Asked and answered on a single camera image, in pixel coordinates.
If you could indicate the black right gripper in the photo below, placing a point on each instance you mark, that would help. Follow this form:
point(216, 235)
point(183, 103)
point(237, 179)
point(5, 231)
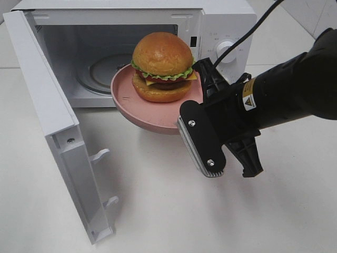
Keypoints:
point(232, 121)

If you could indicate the pink round plate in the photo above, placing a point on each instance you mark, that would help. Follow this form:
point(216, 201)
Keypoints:
point(155, 117)

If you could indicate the toy burger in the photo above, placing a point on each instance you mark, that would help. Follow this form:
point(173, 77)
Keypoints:
point(163, 68)

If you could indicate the white microwave oven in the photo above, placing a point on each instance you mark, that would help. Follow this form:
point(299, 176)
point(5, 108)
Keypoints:
point(50, 37)

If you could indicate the white upper microwave knob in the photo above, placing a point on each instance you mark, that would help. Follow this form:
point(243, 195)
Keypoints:
point(222, 48)

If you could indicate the glass microwave turntable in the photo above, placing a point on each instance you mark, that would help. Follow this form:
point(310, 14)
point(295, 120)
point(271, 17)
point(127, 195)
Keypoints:
point(95, 73)

